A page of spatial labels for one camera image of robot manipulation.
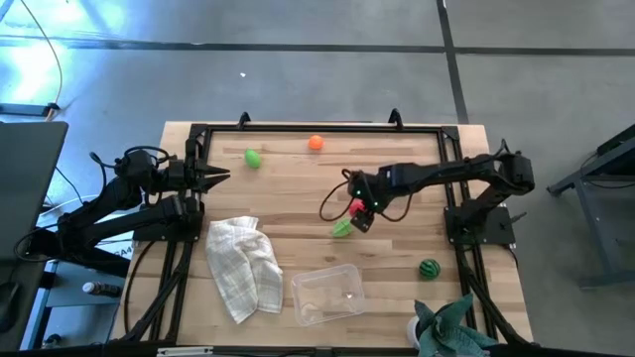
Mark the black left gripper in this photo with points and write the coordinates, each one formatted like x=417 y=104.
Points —
x=184 y=176

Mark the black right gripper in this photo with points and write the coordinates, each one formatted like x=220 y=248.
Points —
x=372 y=188

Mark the light green toy cabbage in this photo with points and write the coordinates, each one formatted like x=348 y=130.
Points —
x=342 y=228

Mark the smooth green toy fruit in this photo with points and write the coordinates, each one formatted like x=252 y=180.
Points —
x=252 y=158

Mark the striped toy watermelon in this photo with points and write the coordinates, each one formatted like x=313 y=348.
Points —
x=429 y=269

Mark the clear plastic container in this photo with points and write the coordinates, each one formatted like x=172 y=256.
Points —
x=327 y=297

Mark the orange toy fruit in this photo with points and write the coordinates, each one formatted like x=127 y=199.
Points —
x=316 y=143

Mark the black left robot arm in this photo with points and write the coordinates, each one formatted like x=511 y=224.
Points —
x=109 y=213

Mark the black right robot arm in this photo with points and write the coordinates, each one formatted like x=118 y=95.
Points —
x=446 y=171

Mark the white checked cloth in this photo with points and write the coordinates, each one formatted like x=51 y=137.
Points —
x=243 y=268

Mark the white paper sheet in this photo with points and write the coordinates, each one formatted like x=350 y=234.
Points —
x=119 y=245

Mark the white plant pot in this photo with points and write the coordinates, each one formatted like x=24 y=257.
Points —
x=412 y=333

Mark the green fabric plant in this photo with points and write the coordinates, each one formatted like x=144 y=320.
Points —
x=446 y=332

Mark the dark bottle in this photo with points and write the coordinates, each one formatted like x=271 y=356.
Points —
x=101 y=289

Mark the grey monitor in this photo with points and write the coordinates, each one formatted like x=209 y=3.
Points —
x=30 y=188

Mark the table with grey-blue legs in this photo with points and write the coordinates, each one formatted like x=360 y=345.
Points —
x=590 y=238

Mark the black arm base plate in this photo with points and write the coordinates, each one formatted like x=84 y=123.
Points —
x=149 y=234
x=498 y=230

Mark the black metal table frame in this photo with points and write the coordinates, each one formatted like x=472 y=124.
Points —
x=322 y=128

